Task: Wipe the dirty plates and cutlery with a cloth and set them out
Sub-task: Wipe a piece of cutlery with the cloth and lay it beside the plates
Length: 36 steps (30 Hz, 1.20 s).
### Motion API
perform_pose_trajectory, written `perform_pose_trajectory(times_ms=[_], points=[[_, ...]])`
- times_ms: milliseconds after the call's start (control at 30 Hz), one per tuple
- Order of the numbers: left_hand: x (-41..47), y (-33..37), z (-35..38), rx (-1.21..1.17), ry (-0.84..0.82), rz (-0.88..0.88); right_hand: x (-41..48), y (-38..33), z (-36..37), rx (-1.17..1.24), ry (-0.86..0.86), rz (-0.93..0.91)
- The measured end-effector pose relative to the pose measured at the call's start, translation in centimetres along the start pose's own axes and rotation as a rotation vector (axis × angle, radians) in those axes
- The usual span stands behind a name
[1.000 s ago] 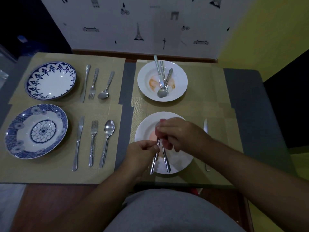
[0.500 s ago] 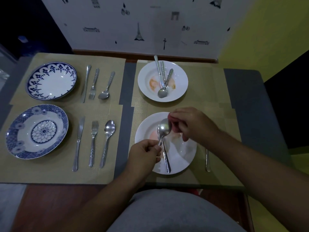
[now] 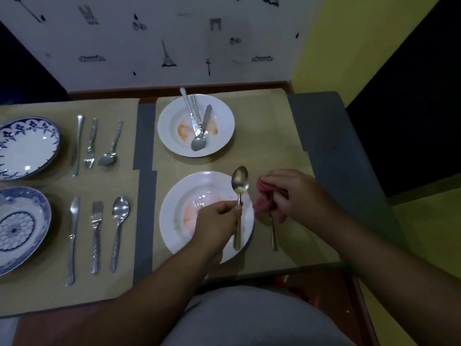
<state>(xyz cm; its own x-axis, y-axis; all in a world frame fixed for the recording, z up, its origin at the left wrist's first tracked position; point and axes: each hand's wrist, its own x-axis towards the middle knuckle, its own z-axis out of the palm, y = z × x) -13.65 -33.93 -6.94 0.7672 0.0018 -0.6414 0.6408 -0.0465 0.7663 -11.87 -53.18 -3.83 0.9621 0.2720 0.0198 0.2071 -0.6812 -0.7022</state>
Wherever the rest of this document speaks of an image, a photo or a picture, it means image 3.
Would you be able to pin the black furniture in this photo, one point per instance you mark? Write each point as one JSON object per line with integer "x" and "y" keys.
{"x": 414, "y": 104}

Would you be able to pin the person's grey shirt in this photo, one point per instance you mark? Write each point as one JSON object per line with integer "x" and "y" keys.
{"x": 259, "y": 320}

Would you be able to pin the white plate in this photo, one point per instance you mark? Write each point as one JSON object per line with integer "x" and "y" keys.
{"x": 176, "y": 219}
{"x": 223, "y": 118}

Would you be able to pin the brown wooden baseboard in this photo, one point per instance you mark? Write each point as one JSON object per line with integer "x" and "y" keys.
{"x": 162, "y": 90}

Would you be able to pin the person's left forearm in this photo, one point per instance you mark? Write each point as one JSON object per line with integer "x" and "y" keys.
{"x": 144, "y": 306}

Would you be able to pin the beige woven placemat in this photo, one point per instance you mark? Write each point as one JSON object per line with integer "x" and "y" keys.
{"x": 36, "y": 295}
{"x": 266, "y": 126}
{"x": 299, "y": 248}
{"x": 122, "y": 108}

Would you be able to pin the brown wooden seat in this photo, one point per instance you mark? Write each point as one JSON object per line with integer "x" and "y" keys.
{"x": 54, "y": 324}

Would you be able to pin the person's left hand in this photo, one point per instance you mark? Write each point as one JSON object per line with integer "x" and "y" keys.
{"x": 214, "y": 227}

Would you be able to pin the red cleaning cloth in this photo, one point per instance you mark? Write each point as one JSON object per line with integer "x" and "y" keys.
{"x": 264, "y": 201}

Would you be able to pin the person's right hand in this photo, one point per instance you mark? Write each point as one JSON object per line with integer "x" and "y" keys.
{"x": 306, "y": 201}

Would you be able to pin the blue floral rim plate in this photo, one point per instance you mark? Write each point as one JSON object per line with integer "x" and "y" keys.
{"x": 25, "y": 147}

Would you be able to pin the steel fork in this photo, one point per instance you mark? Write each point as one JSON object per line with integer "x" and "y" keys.
{"x": 90, "y": 158}
{"x": 195, "y": 104}
{"x": 97, "y": 212}
{"x": 198, "y": 203}

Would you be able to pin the steel knife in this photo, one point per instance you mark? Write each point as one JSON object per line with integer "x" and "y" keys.
{"x": 74, "y": 212}
{"x": 77, "y": 140}
{"x": 273, "y": 234}
{"x": 184, "y": 99}

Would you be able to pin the person's right forearm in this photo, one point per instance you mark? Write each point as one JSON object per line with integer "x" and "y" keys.
{"x": 396, "y": 281}

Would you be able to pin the yellow red toy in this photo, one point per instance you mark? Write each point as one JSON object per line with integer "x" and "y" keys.
{"x": 281, "y": 279}

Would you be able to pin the steel spoon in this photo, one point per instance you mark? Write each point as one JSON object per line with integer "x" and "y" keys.
{"x": 120, "y": 210}
{"x": 240, "y": 181}
{"x": 107, "y": 160}
{"x": 198, "y": 144}

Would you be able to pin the blue geometric rim plate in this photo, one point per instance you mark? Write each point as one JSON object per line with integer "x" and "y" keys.
{"x": 14, "y": 230}

